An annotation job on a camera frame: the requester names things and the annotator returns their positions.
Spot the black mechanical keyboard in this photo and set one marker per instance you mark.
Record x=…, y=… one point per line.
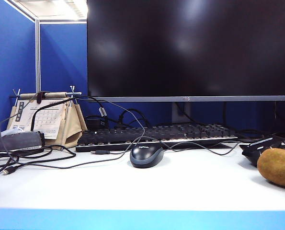
x=159, y=134

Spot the grey monitor stand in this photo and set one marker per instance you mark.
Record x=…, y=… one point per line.
x=180, y=112

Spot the beige canvas desk calendar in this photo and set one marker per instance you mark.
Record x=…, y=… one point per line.
x=72, y=127

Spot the black gold-tipped USB plug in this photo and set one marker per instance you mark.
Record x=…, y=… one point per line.
x=10, y=170

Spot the brown potato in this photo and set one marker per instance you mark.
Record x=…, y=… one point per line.
x=278, y=167

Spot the small black adapter box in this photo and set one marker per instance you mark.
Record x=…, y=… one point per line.
x=94, y=122

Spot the black upside-down mouse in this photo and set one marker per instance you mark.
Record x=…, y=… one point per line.
x=252, y=151

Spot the large black silver-edged monitor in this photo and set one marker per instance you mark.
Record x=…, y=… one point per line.
x=183, y=48

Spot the aluminium partition post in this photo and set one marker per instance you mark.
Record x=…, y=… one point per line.
x=38, y=60

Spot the black power brick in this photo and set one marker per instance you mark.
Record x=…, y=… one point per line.
x=17, y=140

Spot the black grey Logitech mouse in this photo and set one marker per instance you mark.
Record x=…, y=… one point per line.
x=145, y=157

